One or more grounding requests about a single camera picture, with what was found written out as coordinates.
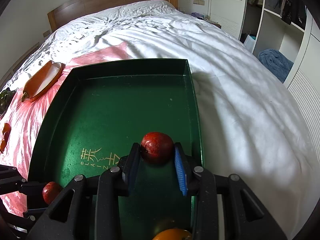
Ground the red apple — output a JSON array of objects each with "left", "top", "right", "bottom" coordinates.
[
  {"left": 140, "top": 132, "right": 174, "bottom": 166},
  {"left": 42, "top": 181, "right": 63, "bottom": 205},
  {"left": 4, "top": 131, "right": 10, "bottom": 142}
]

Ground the red apple back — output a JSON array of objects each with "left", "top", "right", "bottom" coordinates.
[{"left": 4, "top": 131, "right": 10, "bottom": 142}]

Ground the smooth orange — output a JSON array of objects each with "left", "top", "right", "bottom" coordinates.
[{"left": 153, "top": 228, "right": 192, "bottom": 240}]

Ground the middle small orange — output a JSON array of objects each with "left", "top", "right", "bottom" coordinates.
[{"left": 0, "top": 140, "right": 7, "bottom": 153}]

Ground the back left mandarin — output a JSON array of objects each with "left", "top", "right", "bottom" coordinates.
[{"left": 2, "top": 123, "right": 11, "bottom": 135}]

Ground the pink plastic sheet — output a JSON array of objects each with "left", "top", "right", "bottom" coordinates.
[{"left": 0, "top": 42, "right": 131, "bottom": 218}]

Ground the dark green leafy vegetable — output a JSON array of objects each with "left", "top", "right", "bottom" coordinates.
[{"left": 0, "top": 88, "right": 16, "bottom": 115}]

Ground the white bed duvet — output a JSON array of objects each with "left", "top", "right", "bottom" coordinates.
[{"left": 5, "top": 0, "right": 319, "bottom": 239}]

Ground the orange carrot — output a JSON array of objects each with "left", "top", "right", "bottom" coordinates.
[{"left": 21, "top": 60, "right": 53, "bottom": 102}]

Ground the green rectangular tray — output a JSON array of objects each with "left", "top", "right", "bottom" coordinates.
[{"left": 28, "top": 59, "right": 203, "bottom": 239}]

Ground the orange rimmed white plate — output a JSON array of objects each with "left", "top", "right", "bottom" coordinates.
[{"left": 21, "top": 60, "right": 65, "bottom": 102}]

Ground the blue folded towel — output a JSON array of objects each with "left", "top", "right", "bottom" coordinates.
[{"left": 258, "top": 49, "right": 293, "bottom": 83}]

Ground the white wardrobe shelving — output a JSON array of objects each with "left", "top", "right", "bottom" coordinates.
[{"left": 208, "top": 0, "right": 319, "bottom": 145}]

